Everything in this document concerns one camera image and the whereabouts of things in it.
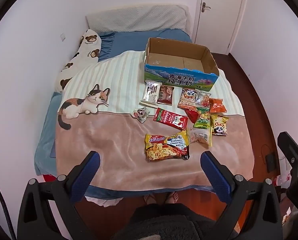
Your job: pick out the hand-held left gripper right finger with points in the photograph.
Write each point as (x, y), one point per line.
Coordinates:
(215, 177)

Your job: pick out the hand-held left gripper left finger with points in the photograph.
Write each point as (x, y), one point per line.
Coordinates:
(85, 177)

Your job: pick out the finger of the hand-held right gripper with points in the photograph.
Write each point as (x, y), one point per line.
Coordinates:
(290, 150)

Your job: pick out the clear bread packet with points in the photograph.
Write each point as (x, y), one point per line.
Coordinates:
(198, 136)

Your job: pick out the yellow panda packet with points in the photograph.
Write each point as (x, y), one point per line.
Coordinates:
(219, 127)

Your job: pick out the yellow instant noodle packet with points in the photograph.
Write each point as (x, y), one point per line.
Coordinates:
(166, 147)

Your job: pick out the green candy bag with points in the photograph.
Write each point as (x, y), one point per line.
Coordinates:
(202, 121)

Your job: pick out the orange snack packet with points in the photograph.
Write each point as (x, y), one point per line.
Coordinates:
(217, 105)

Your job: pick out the long red snack packet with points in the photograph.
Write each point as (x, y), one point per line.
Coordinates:
(170, 118)

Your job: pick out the white cookie packet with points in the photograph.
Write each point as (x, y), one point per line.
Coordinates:
(203, 99)

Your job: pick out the small white red packet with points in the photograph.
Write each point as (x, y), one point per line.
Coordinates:
(140, 114)

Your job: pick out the red white panda packet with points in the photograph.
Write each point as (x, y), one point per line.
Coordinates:
(187, 98)

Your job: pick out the brown cookie packet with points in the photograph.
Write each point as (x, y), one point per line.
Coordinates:
(165, 95)

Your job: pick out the cardboard box blue print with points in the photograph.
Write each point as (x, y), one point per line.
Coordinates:
(178, 78)

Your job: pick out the white chocolate stick packet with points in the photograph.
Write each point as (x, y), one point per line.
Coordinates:
(151, 92)

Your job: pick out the dark floor power strip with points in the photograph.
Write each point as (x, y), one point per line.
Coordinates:
(270, 162)

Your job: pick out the clear plastic bottle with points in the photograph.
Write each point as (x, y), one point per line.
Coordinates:
(281, 180)

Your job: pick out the white cloth under blanket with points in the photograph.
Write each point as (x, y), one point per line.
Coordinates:
(102, 200)

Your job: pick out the striped cat print blanket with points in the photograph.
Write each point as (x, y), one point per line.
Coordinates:
(114, 155)

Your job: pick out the person's right foot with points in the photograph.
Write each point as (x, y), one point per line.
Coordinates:
(172, 197)

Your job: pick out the person's foot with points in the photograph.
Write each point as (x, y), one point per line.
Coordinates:
(150, 199)
(172, 197)

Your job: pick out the dark fleece garment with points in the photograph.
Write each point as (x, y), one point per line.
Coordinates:
(164, 222)

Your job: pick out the person's left foot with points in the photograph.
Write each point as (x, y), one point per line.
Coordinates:
(150, 199)

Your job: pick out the white bear print pillow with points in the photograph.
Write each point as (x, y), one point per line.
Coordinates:
(89, 46)

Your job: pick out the white door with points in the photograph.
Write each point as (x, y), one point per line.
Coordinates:
(221, 12)

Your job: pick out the grey quilted pillow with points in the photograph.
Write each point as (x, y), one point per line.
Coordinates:
(136, 18)

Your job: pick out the white wall socket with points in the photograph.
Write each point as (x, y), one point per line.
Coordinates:
(62, 37)

